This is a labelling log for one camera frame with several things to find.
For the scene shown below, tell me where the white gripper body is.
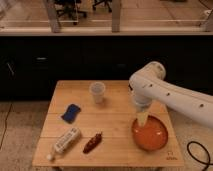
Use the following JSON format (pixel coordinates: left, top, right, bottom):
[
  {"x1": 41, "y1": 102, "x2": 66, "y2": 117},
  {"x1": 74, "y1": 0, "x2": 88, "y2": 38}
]
[{"x1": 132, "y1": 93, "x2": 152, "y2": 112}]

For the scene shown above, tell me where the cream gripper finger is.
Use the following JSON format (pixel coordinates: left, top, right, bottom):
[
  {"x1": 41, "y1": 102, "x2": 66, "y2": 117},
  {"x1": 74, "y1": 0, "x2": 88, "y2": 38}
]
[{"x1": 137, "y1": 112, "x2": 148, "y2": 127}]

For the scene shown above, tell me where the dark red dried pepper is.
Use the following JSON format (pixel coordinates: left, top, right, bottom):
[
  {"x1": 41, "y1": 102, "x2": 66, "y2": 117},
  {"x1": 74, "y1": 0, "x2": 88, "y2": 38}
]
[{"x1": 83, "y1": 133, "x2": 102, "y2": 154}]

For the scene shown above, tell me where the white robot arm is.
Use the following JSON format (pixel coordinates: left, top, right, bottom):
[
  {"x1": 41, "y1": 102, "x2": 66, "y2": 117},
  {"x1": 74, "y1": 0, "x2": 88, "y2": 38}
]
[{"x1": 129, "y1": 61, "x2": 213, "y2": 128}]

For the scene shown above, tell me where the orange ceramic bowl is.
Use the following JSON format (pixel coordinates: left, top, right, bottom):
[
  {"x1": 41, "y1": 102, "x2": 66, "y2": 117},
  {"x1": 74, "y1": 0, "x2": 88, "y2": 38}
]
[{"x1": 131, "y1": 116, "x2": 168, "y2": 151}]

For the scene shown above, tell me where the clear plastic cup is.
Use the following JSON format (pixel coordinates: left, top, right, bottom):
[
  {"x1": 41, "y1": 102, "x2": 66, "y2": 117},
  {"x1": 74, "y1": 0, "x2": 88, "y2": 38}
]
[{"x1": 89, "y1": 82, "x2": 106, "y2": 104}]

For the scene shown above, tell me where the wooden table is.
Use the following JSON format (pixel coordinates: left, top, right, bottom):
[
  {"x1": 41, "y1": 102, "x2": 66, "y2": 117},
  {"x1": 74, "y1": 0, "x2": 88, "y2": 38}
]
[{"x1": 33, "y1": 80, "x2": 184, "y2": 167}]

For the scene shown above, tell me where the blue sponge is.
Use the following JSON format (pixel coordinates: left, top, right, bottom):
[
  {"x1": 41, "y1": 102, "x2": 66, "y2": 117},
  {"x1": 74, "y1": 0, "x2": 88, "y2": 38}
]
[{"x1": 61, "y1": 104, "x2": 81, "y2": 123}]

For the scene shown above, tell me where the white tube bottle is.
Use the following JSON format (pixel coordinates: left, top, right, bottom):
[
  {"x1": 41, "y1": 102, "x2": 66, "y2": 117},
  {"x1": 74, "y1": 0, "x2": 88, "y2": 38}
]
[{"x1": 47, "y1": 127, "x2": 81, "y2": 161}]

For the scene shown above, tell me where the black office chair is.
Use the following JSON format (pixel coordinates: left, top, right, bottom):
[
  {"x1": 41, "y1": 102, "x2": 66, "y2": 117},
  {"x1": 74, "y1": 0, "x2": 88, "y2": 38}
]
[
  {"x1": 91, "y1": 0, "x2": 113, "y2": 14},
  {"x1": 54, "y1": 0, "x2": 87, "y2": 25}
]

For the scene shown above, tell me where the black cabinet front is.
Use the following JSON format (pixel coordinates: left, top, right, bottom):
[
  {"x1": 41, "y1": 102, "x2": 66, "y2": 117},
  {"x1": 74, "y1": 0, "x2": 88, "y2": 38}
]
[{"x1": 0, "y1": 36, "x2": 213, "y2": 100}]

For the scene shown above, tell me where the black cable on floor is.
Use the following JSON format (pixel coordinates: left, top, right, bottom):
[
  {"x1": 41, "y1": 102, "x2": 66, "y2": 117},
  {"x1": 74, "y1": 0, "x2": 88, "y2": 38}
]
[{"x1": 186, "y1": 140, "x2": 213, "y2": 171}]

